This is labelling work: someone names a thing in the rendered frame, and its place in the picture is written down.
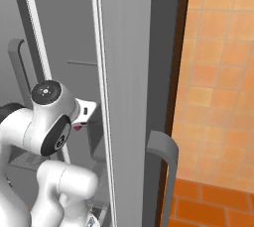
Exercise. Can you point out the red strawberry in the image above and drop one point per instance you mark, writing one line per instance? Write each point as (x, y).
(79, 127)

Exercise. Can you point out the grey fridge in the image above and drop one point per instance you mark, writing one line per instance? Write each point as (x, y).
(72, 32)

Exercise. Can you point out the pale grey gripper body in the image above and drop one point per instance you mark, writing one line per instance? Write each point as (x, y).
(97, 132)

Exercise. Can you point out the grey fridge shelf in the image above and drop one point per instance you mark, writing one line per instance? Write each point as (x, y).
(26, 161)

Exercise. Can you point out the grey fridge door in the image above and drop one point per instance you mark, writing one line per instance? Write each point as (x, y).
(129, 72)
(13, 6)

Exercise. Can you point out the dark brown cabinet panel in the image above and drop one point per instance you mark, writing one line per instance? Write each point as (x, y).
(180, 39)

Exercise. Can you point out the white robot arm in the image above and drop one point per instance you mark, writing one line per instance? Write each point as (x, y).
(46, 128)

